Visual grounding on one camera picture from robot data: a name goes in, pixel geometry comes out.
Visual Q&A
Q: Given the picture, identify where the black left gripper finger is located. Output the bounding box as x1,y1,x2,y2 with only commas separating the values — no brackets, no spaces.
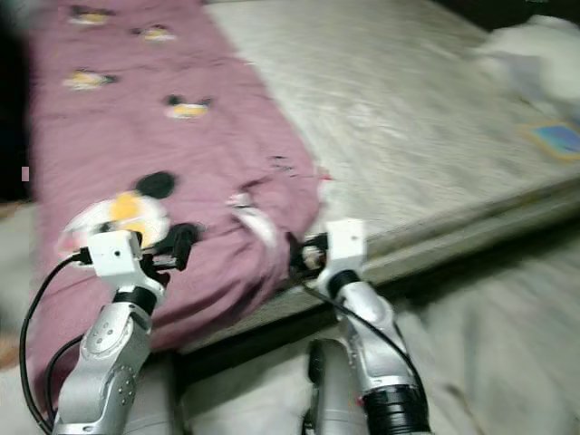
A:
165,222,202,271

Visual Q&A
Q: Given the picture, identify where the blue yellow children's book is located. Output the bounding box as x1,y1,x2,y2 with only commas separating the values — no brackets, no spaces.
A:
517,120,580,165

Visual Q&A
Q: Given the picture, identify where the beige pillow with green tree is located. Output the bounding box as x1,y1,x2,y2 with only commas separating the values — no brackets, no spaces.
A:
476,14,580,116

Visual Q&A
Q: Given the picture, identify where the purple cartoon mouse blanket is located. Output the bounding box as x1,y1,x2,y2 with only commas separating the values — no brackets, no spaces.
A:
23,0,329,429

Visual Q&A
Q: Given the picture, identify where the grey robot right leg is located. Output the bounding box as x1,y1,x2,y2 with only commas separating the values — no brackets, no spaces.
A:
304,338,369,435

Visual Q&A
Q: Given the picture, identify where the white quilted mattress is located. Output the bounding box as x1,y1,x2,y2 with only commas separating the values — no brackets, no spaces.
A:
190,0,580,356

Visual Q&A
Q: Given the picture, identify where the dark tufted footboard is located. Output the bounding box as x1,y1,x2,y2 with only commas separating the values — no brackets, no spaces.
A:
0,0,34,202

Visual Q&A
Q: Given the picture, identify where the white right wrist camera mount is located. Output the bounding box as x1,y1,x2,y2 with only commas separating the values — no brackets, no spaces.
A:
322,217,369,286

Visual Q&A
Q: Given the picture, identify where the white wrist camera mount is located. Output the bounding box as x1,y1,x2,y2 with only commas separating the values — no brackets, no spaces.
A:
89,229,164,295
322,217,369,286

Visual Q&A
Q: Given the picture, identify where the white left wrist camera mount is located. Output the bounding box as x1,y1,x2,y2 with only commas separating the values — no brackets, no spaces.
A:
89,229,164,295

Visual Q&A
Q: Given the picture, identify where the short black left arm cable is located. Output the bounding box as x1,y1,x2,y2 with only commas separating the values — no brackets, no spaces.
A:
44,335,97,420

